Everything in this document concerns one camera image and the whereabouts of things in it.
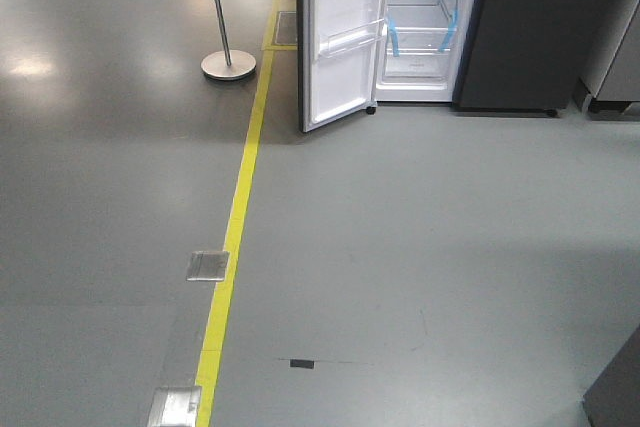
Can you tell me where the fridge door white interior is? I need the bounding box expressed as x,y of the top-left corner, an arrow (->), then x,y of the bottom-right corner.
296,0 -> 385,133

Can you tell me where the metal floor plate far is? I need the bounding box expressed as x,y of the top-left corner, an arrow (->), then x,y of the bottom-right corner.
186,251 -> 230,282

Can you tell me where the metal floor plate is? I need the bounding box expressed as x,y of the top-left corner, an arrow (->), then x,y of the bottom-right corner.
147,386 -> 202,427
186,251 -> 230,282

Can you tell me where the silver floor stand pole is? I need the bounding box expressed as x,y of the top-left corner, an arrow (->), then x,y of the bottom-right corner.
201,0 -> 257,81

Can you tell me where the clear lower door bin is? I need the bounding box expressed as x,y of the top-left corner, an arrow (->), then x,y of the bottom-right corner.
317,18 -> 384,58

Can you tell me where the black floor tape piece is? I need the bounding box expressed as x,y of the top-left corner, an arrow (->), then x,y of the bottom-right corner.
289,359 -> 315,370

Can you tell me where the yellow floor tape line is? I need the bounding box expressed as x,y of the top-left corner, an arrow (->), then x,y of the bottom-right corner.
195,0 -> 280,427

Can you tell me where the metal floor plate near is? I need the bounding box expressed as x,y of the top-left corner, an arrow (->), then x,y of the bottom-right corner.
147,386 -> 202,427

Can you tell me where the grey kitchen island cabinet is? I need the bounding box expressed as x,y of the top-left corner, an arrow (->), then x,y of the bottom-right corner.
583,328 -> 639,427

